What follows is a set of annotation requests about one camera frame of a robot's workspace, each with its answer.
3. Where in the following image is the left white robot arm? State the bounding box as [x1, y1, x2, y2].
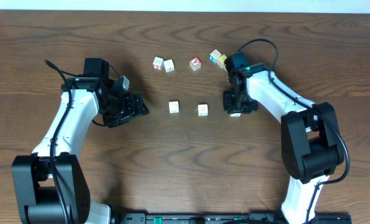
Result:
[11, 58, 149, 223]

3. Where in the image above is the red letter A block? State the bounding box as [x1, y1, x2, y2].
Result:
[190, 57, 201, 71]

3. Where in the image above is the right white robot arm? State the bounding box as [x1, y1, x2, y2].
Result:
[223, 52, 351, 223]

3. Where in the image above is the white block red side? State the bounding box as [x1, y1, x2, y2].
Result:
[152, 57, 164, 70]

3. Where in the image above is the green Z white block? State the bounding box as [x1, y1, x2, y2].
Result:
[169, 101, 179, 113]

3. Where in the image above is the white wooden block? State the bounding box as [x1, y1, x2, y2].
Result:
[164, 59, 175, 72]

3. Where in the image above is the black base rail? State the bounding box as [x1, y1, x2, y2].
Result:
[109, 211, 353, 224]

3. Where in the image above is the blue edged white block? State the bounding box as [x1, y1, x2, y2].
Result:
[210, 49, 222, 63]

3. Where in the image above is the yellow wooden block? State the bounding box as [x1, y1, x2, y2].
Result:
[216, 54, 227, 69]

